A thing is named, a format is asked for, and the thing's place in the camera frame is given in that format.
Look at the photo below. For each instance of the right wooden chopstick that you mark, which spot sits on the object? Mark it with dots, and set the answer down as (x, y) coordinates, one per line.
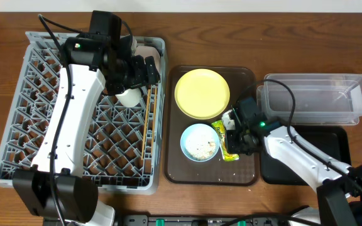
(154, 115)

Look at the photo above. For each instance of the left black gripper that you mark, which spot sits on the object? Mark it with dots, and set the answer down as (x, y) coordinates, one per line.
(146, 74)

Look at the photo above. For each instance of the black plastic tray bin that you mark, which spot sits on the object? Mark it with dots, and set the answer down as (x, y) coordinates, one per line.
(332, 140)

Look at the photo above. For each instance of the clear plastic waste bin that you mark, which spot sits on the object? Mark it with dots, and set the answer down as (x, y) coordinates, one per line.
(322, 99)

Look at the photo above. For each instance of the dark brown serving tray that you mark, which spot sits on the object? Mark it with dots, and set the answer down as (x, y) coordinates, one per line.
(180, 169)

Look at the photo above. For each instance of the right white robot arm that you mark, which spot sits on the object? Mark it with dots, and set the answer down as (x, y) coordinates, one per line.
(338, 185)

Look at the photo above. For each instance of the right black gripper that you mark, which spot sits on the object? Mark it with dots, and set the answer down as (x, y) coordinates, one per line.
(235, 138)

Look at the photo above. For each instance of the wooden chopstick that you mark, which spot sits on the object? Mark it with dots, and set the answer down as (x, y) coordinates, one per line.
(147, 110)
(154, 115)

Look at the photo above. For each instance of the grey plastic dish rack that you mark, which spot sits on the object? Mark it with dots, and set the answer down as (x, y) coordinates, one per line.
(112, 156)

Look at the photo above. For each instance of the left wooden chopstick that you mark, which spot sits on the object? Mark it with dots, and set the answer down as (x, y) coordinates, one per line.
(147, 110)

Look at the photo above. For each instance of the leftover rice food scraps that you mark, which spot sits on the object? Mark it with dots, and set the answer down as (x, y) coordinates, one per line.
(201, 144)

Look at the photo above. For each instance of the white plastic cup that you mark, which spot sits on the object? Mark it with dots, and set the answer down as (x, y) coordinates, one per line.
(130, 97)

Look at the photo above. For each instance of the light blue small bowl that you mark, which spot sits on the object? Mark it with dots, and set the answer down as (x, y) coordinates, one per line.
(184, 141)

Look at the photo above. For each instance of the green orange snack wrapper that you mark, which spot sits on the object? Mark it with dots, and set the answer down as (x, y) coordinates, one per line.
(218, 126)

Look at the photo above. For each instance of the pink plastic bowl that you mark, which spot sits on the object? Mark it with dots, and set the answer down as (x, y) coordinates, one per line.
(146, 51)

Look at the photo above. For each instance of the yellow plastic plate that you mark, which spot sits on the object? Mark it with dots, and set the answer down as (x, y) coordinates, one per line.
(202, 94)

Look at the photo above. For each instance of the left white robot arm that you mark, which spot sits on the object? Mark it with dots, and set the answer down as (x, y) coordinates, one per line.
(98, 61)

